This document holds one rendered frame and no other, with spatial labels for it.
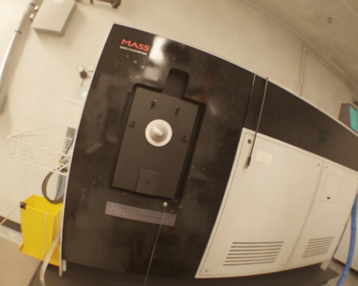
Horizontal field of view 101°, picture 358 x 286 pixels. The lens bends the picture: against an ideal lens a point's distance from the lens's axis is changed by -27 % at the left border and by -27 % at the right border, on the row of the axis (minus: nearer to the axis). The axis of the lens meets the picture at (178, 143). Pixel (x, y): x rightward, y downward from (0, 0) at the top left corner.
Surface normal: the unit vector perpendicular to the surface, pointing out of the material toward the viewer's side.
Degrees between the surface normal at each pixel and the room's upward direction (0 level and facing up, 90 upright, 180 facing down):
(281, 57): 90
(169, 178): 90
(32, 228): 93
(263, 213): 90
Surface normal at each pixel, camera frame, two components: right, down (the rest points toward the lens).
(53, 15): 0.25, 0.08
